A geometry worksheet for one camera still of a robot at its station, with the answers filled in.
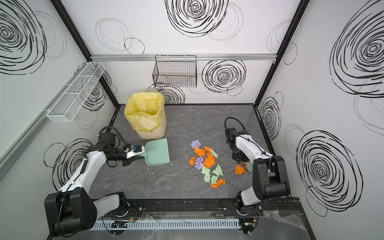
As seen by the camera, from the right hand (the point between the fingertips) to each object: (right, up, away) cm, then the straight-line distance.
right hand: (243, 161), depth 84 cm
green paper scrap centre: (-14, -6, +2) cm, 15 cm away
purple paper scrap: (-27, +8, +13) cm, 31 cm away
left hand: (-57, +6, -2) cm, 58 cm away
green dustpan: (-49, +6, -1) cm, 49 cm away
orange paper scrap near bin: (-18, -1, +5) cm, 19 cm away
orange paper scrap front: (-14, -11, -2) cm, 18 cm away
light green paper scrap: (-15, +2, +8) cm, 17 cm away
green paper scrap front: (-17, -10, -1) cm, 19 cm away
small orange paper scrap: (-1, -6, +3) cm, 7 cm away
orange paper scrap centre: (-24, +4, +8) cm, 26 cm away
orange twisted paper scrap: (-29, -1, +5) cm, 29 cm away
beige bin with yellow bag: (-54, +27, -5) cm, 60 cm away
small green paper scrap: (-20, -8, +1) cm, 22 cm away
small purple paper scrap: (-25, -2, +5) cm, 25 cm away
